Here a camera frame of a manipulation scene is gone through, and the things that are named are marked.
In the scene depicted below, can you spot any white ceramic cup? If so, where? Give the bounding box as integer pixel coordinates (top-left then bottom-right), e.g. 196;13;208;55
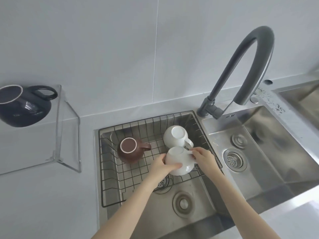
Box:
163;125;194;150
165;146;198;176

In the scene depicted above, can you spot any stainless steel double sink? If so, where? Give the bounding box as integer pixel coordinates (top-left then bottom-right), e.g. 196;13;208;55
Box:
94;102;319;239

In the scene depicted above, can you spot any stainless steel side sink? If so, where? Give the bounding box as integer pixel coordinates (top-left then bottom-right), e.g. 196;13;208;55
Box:
272;79;319;130

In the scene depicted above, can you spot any clear acrylic stand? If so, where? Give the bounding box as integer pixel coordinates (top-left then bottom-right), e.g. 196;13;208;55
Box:
0;84;82;176

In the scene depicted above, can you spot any brown ceramic cup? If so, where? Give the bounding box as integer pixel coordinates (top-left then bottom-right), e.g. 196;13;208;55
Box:
117;137;152;165

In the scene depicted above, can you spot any ringed metal drain cover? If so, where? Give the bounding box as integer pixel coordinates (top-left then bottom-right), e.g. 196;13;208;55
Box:
172;191;194;218

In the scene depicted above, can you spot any person's left forearm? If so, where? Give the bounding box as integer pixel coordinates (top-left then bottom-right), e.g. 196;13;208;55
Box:
91;175;163;239

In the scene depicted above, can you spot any round metal sink plug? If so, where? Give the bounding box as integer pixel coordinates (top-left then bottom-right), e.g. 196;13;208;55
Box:
231;133;248;149

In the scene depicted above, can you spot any perforated metal drain strainer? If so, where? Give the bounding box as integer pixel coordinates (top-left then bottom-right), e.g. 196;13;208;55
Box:
223;148;248;172

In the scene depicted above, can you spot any black wire dish rack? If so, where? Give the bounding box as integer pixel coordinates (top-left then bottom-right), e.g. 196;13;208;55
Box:
98;112;224;208

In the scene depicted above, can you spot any black ceramic jug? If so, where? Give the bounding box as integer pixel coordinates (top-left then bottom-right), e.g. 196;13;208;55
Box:
0;84;58;128

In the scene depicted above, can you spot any grey gooseneck faucet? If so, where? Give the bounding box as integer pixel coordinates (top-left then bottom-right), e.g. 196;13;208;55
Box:
196;26;275;120

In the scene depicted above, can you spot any metal basket drain strainer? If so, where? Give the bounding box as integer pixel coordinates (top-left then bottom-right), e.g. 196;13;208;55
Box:
153;175;173;195

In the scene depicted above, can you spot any person's right hand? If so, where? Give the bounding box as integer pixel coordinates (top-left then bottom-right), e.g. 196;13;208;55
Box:
191;147;221;177

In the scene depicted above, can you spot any person's left hand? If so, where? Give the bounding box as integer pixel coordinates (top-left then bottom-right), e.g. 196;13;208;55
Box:
147;154;184;187

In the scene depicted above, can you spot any person's right forearm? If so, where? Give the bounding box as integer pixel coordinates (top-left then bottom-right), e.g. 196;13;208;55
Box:
206;170;261;239

